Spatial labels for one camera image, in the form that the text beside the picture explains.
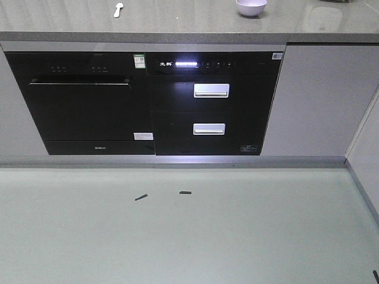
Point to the lavender plastic bowl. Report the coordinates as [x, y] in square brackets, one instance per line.
[251, 8]

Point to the mint green plastic spoon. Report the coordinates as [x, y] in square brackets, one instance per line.
[118, 8]

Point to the black drawer sterilizer cabinet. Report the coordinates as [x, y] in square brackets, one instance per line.
[252, 76]

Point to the black tape strip left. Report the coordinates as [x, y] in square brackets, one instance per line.
[141, 197]

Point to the green energy label sticker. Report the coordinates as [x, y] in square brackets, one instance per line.
[139, 61]

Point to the white side cabinet door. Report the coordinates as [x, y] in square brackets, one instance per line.
[363, 155]

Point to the black tape strip right upper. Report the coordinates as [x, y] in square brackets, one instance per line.
[376, 276]

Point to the lower silver drawer handle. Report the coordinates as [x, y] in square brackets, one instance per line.
[209, 129]

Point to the silver drawer handle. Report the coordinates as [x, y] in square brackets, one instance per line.
[209, 129]
[211, 90]

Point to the upper silver drawer handle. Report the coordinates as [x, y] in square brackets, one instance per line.
[211, 90]

